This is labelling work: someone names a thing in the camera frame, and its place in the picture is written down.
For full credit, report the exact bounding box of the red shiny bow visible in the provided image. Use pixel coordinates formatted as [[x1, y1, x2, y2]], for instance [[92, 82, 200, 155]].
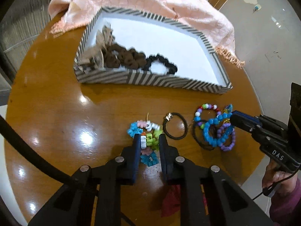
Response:
[[161, 185, 207, 218]]

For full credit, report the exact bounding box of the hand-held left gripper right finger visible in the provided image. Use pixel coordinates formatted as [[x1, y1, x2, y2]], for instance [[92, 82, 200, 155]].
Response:
[[159, 134, 273, 226]]

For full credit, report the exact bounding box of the black scrunchie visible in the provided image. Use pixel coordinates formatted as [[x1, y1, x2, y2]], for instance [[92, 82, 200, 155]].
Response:
[[142, 54, 179, 74]]

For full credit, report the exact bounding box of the multicolour round bead bracelet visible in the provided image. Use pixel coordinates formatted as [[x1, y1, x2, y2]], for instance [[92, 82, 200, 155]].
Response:
[[193, 103, 223, 129]]

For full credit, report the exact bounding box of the blue bead bracelet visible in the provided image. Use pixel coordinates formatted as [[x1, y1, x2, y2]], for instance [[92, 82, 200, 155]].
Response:
[[203, 113, 230, 147]]

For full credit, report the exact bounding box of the black hair tie metal clasp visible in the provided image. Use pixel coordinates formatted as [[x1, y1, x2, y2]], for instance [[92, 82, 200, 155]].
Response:
[[163, 112, 188, 139]]

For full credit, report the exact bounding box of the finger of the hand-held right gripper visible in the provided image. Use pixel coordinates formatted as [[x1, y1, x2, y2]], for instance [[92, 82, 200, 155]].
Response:
[[229, 110, 263, 132]]

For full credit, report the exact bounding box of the orange crystal bead bracelet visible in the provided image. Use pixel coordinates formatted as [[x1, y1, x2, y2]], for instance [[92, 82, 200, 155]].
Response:
[[221, 104, 234, 123]]

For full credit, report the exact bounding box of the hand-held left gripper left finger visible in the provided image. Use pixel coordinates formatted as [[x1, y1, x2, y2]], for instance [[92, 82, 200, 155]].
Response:
[[28, 134, 141, 226]]

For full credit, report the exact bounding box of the person's right hand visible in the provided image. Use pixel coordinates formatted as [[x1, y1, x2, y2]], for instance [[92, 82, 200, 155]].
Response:
[[261, 161, 301, 197]]

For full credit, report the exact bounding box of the thin black hair tie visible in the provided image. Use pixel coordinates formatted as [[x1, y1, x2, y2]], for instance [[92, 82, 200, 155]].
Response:
[[192, 121, 218, 150]]

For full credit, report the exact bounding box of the person's right forearm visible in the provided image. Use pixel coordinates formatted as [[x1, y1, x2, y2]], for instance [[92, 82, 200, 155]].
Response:
[[269, 178, 301, 226]]

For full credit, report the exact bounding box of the brown scrunchie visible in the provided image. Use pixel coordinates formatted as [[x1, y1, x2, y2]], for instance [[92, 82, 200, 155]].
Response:
[[102, 43, 148, 70]]

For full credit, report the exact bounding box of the pink textured towel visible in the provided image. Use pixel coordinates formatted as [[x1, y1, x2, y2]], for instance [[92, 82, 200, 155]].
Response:
[[48, 0, 245, 69]]

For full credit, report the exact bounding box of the thick black cable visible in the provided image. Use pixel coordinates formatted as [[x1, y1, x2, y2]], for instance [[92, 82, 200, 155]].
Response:
[[0, 115, 79, 187]]

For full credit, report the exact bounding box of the purple bead bracelet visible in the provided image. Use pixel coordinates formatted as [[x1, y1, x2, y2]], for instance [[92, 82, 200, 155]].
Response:
[[217, 124, 236, 151]]

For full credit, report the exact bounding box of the leopard print scrunchie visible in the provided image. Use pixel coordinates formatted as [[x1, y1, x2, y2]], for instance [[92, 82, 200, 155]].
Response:
[[78, 22, 116, 71]]

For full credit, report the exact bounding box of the striped cardboard box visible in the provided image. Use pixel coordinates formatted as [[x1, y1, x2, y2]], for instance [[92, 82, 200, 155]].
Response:
[[74, 7, 233, 95]]

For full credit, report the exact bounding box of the colourful flower bead bracelet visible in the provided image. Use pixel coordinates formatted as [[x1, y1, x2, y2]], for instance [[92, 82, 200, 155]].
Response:
[[128, 120, 165, 167]]

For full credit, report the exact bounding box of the thin black cable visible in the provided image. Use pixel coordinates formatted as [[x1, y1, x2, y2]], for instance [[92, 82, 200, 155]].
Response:
[[253, 169, 295, 200]]

